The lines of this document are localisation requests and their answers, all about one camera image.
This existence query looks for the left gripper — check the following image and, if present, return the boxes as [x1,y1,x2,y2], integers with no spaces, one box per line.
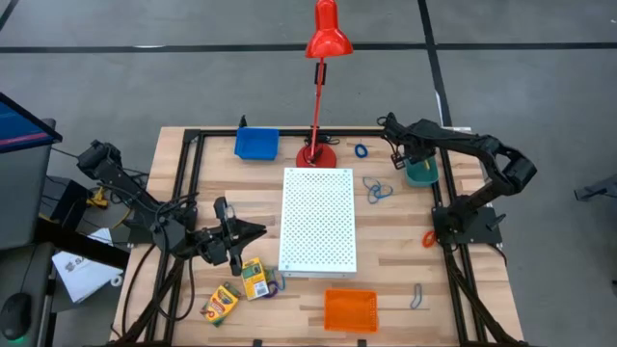
[201,195,268,277]

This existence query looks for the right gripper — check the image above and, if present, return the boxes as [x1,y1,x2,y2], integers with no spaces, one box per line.
[380,113,439,171]

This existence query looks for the crayon box with colourful front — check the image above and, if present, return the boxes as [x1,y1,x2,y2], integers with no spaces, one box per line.
[200,282,241,328]

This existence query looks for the blue plastic basket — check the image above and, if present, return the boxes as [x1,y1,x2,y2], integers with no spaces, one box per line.
[233,126,282,162]

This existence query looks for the red desk lamp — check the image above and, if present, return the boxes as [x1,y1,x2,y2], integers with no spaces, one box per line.
[295,0,355,170]

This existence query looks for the grey desk cabinet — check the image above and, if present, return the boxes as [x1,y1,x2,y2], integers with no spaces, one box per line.
[0,118,57,251]

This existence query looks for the teal plastic basket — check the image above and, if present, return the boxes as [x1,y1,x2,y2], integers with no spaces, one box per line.
[403,152,441,189]

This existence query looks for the white perforated metal shelf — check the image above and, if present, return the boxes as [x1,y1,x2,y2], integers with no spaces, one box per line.
[278,167,359,280]

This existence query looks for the orange plastic basket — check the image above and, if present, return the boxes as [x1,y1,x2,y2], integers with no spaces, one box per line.
[323,287,380,334]

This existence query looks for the small white paper sheet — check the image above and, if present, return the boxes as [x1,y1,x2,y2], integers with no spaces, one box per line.
[86,227,115,247]

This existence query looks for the white printed paper sheet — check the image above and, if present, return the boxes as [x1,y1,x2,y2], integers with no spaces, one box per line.
[51,250,124,305]

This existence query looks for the black equipment box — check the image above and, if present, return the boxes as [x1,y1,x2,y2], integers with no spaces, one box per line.
[40,176,94,228]

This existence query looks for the grey chair base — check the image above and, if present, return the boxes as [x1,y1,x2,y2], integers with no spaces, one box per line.
[574,173,617,202]

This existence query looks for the monitor with blue screen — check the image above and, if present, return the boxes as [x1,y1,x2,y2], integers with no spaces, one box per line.
[0,91,64,155]

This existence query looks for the black lamp cable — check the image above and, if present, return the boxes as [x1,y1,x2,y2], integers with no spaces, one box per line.
[302,134,341,148]

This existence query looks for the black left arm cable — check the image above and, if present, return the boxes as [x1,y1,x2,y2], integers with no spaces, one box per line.
[109,243,160,341]

